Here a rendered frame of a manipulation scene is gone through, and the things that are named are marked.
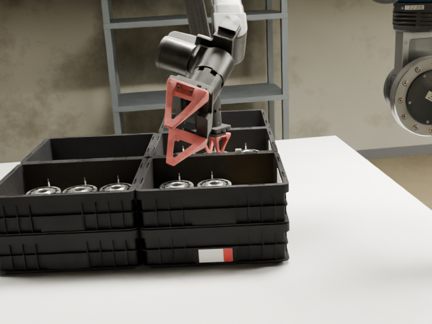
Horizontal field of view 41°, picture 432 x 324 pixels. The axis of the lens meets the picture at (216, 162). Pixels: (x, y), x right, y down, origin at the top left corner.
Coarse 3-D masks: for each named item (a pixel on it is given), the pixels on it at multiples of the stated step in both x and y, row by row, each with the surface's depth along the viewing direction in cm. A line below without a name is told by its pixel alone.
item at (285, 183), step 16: (144, 176) 160; (144, 192) 149; (160, 192) 149; (176, 192) 149; (192, 192) 149; (208, 192) 149; (224, 192) 149; (240, 192) 149; (256, 192) 149; (272, 192) 149
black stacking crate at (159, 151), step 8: (208, 136) 205; (232, 136) 205; (240, 136) 205; (248, 136) 205; (256, 136) 205; (264, 136) 205; (160, 144) 200; (176, 144) 206; (184, 144) 206; (208, 144) 206; (232, 144) 206; (240, 144) 206; (248, 144) 206; (256, 144) 206; (264, 144) 206; (160, 152) 198; (176, 152) 207; (200, 152) 207
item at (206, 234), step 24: (144, 240) 159; (168, 240) 155; (192, 240) 155; (216, 240) 155; (240, 240) 155; (264, 240) 155; (144, 264) 157; (168, 264) 156; (192, 264) 156; (216, 264) 157
